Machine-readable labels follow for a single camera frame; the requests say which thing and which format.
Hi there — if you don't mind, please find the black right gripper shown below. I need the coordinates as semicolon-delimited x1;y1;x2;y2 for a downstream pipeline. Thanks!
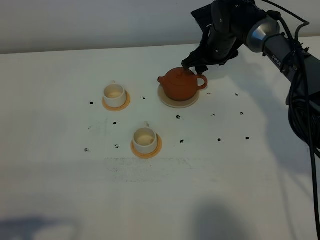
181;0;250;74

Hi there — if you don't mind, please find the brown clay teapot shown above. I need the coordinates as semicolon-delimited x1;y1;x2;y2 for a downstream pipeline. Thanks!
157;67;208;102

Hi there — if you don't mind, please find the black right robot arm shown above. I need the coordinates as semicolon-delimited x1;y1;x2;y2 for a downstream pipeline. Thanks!
182;0;320;147

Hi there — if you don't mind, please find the beige round teapot saucer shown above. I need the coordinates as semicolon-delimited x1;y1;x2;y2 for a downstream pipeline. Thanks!
157;84;200;109

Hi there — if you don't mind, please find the orange coaster far left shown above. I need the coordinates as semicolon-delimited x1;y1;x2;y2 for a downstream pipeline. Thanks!
101;91;131;112

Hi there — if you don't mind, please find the orange coaster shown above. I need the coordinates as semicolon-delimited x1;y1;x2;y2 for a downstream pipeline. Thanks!
101;91;131;112
130;134;163;159

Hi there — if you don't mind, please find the orange coaster near centre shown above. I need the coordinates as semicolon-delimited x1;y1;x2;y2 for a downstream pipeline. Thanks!
130;134;163;159

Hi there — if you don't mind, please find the white teacup far left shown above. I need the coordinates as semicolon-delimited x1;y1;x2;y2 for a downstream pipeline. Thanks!
103;81;127;108

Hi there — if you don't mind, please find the white teacup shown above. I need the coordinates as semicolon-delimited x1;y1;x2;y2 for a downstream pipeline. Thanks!
103;81;127;108
132;121;158;155

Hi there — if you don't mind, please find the white teacup near centre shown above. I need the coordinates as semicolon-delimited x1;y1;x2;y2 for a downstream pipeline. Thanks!
132;121;158;155

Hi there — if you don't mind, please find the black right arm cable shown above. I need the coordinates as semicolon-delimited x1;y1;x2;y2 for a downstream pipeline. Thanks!
259;0;320;240

